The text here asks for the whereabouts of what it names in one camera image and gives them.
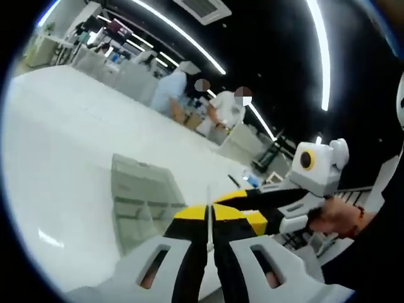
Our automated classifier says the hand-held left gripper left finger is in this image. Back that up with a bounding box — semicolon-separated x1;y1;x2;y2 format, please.
67;203;210;303

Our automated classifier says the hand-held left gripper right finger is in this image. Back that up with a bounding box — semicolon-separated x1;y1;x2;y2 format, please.
211;203;348;303

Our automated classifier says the clear plastic guide fixture box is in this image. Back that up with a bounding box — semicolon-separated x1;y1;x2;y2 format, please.
110;153;187;256

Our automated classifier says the person's right hand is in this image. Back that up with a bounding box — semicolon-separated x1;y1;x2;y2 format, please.
307;198;360;237

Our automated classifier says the dark metal rack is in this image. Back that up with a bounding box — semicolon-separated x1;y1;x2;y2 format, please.
252;129;297;168

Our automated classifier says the person's black shirt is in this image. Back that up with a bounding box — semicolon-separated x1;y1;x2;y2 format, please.
321;176;404;294

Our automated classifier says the straight ceiling light strip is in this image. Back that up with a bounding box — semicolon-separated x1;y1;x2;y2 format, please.
307;0;331;111

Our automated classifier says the white worn chest device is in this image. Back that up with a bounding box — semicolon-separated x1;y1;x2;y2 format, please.
395;72;404;130

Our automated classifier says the ceiling air vent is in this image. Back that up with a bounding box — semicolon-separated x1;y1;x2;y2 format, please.
172;0;233;26

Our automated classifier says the white open frame box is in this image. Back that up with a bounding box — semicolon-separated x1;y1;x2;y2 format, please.
266;172;283;187

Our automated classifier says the red bead bracelet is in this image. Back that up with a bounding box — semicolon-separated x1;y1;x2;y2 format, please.
353;206;366;238

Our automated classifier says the purple wall screen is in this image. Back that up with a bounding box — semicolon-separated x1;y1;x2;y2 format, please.
110;18;130;35

